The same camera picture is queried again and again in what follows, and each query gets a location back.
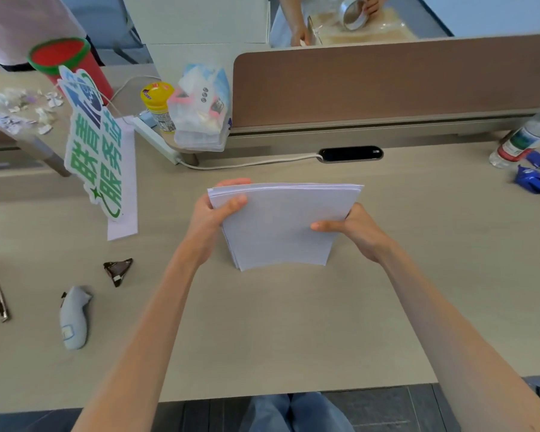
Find person's right hand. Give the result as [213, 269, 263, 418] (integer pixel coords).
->
[310, 202, 398, 265]

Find person's left hand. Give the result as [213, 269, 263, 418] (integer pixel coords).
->
[183, 178, 253, 268]

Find stack of white paper sheets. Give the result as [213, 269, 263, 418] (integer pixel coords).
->
[207, 183, 364, 272]

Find person's right forearm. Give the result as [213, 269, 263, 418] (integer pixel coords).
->
[378, 240, 540, 432]

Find person's left forearm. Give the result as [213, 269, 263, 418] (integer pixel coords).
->
[72, 240, 208, 432]

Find white power strip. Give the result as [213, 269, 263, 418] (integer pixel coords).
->
[130, 116, 183, 165]

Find clear plastic bag of items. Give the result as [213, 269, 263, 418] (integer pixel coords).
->
[167, 64, 232, 152]

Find yellow lidded plastic jar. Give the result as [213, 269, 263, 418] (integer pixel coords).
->
[140, 82, 177, 134]

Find dark triangular folded wrapper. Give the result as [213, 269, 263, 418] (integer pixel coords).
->
[103, 258, 134, 288]

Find green and white sign board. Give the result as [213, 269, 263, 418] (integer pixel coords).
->
[56, 66, 124, 221]

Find brown desk divider panel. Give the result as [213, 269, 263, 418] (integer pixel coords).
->
[227, 33, 540, 153]

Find person's blue jeans legs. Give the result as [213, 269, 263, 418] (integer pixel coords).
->
[238, 392, 356, 432]

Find grey handheld controller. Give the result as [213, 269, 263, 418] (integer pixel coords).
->
[59, 286, 93, 351]

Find cardboard box with plastic wrap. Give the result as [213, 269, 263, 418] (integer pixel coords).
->
[307, 7, 419, 46]

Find clear plastic water bottle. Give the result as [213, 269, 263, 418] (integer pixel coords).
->
[489, 101, 540, 170]

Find roll of clear tape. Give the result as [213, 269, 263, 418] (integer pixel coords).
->
[339, 0, 371, 31]

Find blue crumpled wrapper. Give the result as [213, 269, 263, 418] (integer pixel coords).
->
[514, 150, 540, 197]

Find red cylinder with green rim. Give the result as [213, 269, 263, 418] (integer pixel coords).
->
[28, 37, 114, 106]

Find pile of torn paper scraps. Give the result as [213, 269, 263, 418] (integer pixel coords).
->
[0, 87, 66, 136]

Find silver metal clip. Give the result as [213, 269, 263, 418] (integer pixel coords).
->
[0, 280, 11, 323]

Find black cable grommet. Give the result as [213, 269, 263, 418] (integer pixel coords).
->
[317, 146, 384, 164]

